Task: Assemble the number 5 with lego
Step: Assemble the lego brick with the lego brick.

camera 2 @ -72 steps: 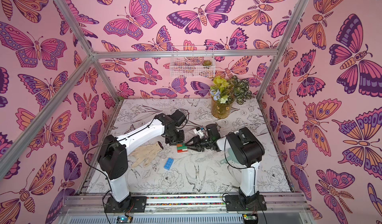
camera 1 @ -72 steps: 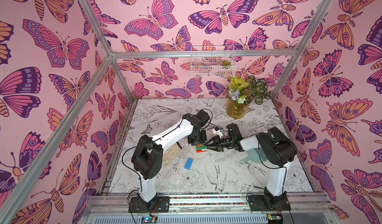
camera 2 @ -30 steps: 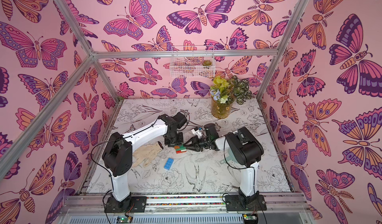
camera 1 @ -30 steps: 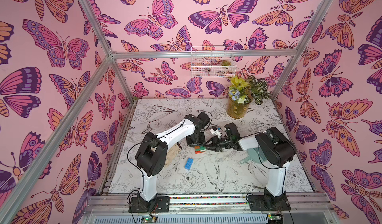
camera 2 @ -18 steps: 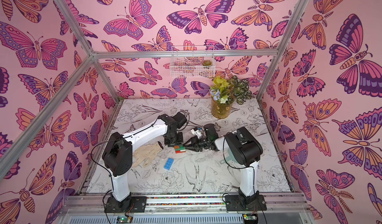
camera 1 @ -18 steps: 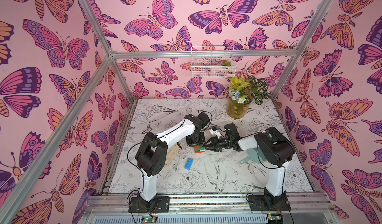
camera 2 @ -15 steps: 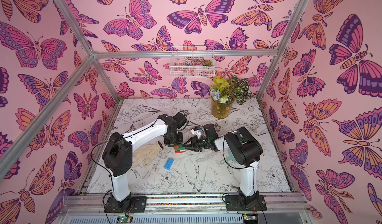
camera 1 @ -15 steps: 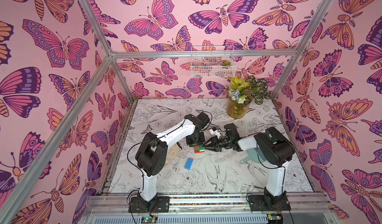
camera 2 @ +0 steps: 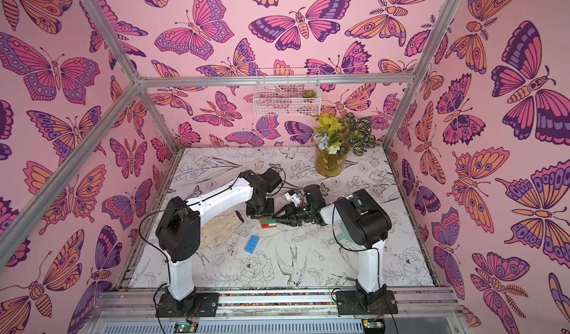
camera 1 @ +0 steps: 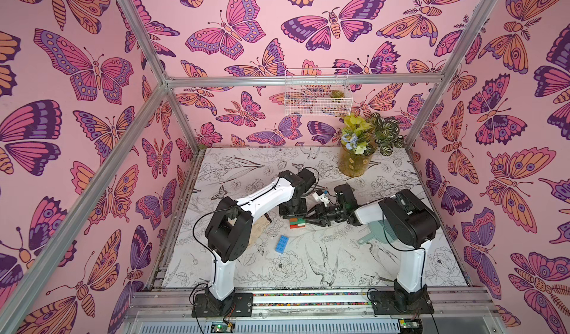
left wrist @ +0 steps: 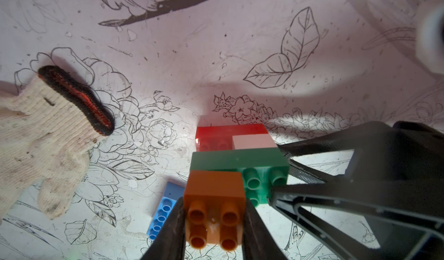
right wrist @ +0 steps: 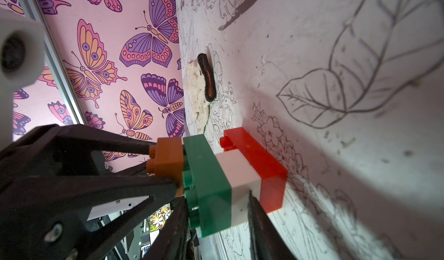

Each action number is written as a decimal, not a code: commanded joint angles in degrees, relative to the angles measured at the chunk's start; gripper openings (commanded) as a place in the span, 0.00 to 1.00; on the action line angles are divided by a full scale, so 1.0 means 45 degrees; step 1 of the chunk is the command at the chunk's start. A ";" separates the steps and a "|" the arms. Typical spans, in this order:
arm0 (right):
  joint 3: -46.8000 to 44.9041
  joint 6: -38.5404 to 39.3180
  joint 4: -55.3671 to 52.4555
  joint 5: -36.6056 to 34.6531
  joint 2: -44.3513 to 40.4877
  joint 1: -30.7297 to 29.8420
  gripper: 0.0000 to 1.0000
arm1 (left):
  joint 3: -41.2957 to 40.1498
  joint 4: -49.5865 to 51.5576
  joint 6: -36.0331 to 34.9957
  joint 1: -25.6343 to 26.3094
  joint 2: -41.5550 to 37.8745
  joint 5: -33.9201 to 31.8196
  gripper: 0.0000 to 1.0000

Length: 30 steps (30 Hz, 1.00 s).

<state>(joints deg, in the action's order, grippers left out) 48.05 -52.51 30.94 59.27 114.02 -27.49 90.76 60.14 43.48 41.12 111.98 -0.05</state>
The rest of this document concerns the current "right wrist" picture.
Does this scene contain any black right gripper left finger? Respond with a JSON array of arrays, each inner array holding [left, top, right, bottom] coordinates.
[[142, 197, 189, 260]]

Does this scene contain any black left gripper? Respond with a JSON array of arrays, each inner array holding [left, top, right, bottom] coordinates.
[[1, 124, 177, 260]]

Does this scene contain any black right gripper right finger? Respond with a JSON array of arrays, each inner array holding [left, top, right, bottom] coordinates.
[[247, 191, 297, 260]]

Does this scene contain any white square lego brick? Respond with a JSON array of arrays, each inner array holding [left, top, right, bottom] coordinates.
[[216, 150, 261, 227]]

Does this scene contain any red long lego brick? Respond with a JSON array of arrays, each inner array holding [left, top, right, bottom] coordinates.
[[220, 127, 288, 213]]

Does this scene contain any green long lego brick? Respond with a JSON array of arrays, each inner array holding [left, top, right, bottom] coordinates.
[[182, 135, 232, 238]]

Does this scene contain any orange square lego brick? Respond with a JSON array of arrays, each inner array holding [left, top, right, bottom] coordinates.
[[146, 137, 185, 197]]

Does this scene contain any aluminium cage frame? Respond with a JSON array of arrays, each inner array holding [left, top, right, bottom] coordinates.
[[18, 0, 86, 125]]

